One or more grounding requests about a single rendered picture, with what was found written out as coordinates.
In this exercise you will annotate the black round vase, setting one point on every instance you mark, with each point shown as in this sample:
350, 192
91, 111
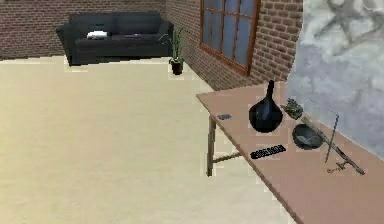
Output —
265, 115

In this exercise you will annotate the small dark card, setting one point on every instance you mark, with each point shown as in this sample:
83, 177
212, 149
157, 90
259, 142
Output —
224, 116

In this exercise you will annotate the green house plant black pot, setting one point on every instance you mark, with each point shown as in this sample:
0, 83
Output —
177, 61

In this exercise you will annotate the black remote control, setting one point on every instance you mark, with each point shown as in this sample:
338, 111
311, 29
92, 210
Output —
268, 151

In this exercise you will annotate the brown framed window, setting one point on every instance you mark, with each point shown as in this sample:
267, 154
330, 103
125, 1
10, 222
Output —
230, 31

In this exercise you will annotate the dark grey sofa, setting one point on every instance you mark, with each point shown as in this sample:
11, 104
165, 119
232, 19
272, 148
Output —
133, 36

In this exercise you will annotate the small green statue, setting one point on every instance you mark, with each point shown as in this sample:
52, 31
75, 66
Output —
293, 108

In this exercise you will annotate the dark grey bowl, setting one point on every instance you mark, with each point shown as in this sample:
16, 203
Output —
306, 136

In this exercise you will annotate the brown wooden table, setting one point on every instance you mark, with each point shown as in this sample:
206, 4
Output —
300, 173

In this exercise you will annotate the thin grey rod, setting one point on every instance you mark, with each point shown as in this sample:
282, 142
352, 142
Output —
332, 138

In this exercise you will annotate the long dark baseball bat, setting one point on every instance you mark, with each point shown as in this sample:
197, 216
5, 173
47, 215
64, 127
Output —
333, 146

